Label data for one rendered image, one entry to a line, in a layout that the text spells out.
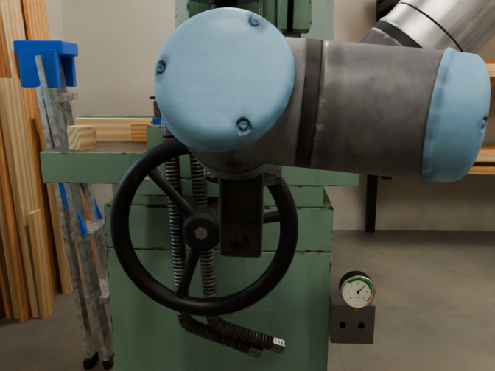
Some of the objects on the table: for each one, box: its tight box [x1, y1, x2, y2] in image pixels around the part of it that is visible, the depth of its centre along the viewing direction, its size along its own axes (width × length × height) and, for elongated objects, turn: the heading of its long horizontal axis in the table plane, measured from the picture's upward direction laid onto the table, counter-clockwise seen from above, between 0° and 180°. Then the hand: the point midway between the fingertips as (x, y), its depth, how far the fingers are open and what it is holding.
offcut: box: [67, 125, 94, 151], centre depth 94 cm, size 3×4×5 cm
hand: (247, 185), depth 66 cm, fingers closed
